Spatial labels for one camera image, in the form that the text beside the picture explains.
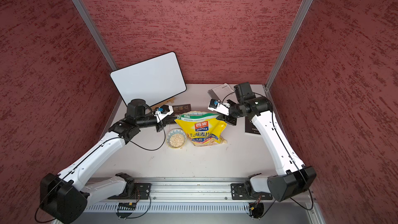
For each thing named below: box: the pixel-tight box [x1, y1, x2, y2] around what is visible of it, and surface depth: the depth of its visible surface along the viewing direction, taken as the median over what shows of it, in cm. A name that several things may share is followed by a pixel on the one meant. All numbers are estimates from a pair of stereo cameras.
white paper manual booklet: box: [206, 82, 240, 104], surface depth 119 cm
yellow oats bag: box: [174, 110, 228, 147], surface depth 78 cm
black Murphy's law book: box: [244, 116, 261, 135], surface depth 97 cm
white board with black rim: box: [109, 51, 187, 107], surface depth 92 cm
